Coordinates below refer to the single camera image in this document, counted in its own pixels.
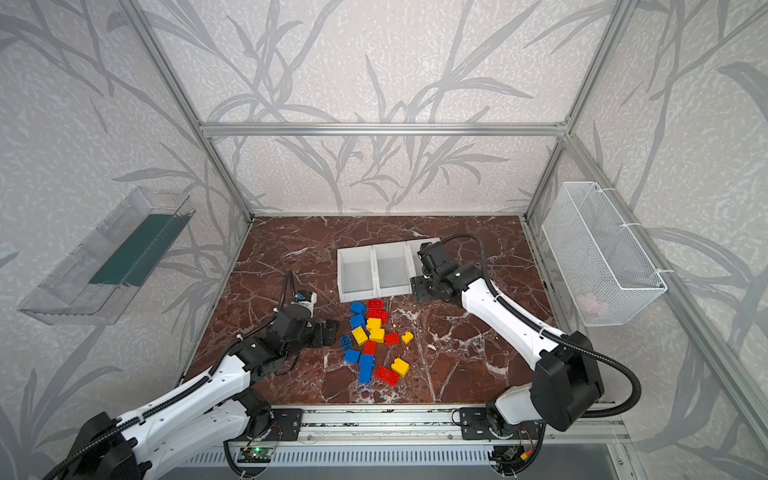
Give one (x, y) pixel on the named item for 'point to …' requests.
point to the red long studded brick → (376, 313)
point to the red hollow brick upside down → (375, 305)
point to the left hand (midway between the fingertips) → (331, 315)
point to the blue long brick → (366, 367)
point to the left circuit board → (255, 455)
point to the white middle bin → (392, 269)
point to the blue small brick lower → (352, 355)
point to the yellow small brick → (408, 337)
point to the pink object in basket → (587, 303)
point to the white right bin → (414, 261)
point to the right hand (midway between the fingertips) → (425, 277)
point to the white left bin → (357, 273)
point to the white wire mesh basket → (609, 276)
